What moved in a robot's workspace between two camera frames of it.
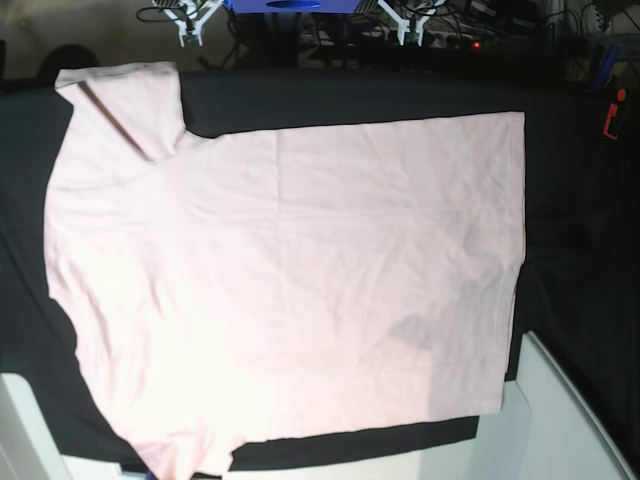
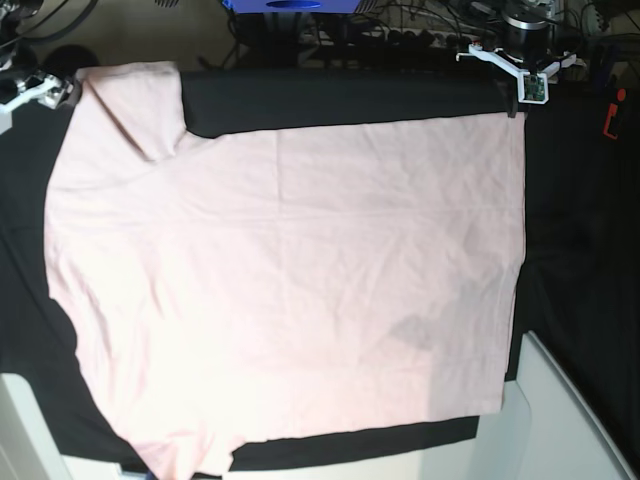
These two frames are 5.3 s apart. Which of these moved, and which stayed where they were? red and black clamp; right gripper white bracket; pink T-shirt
Moved: right gripper white bracket
Stayed: pink T-shirt; red and black clamp
